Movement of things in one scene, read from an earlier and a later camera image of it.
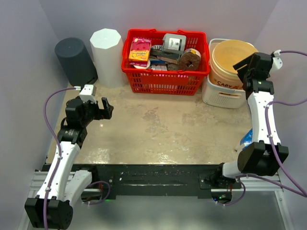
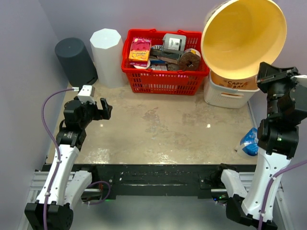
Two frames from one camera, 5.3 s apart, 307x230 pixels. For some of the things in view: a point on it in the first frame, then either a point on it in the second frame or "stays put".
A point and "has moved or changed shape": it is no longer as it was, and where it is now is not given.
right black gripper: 248,66 to 273,79
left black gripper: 102,112 stays put
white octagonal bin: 107,47 stays put
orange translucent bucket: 224,55 has moved or changed shape
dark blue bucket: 76,62 stays put
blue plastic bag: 247,139 stays put
